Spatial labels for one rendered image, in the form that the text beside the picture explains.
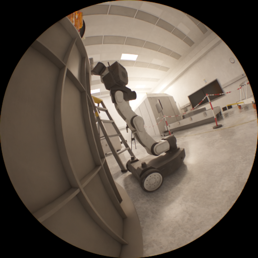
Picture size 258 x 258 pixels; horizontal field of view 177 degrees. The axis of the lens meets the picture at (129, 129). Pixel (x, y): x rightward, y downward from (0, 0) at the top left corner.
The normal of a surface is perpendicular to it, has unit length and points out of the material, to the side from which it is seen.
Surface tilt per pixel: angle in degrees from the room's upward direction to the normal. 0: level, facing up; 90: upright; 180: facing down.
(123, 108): 111
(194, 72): 90
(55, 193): 90
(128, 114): 90
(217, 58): 90
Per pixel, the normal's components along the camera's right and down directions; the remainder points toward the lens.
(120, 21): 0.29, 0.95
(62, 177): 0.95, -0.29
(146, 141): 0.23, -0.17
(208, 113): -0.92, 0.24
